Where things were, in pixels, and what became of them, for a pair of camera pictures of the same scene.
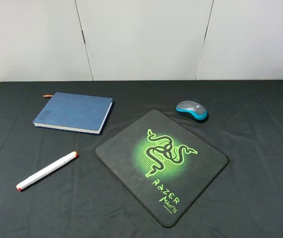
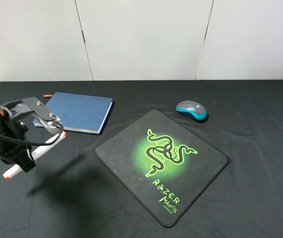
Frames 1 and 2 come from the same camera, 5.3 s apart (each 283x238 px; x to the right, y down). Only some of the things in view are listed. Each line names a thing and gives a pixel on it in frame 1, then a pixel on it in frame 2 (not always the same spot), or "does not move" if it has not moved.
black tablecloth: (256, 123) does not move
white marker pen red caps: (46, 169) → (17, 169)
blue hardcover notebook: (74, 112) does not move
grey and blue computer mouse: (195, 110) does not move
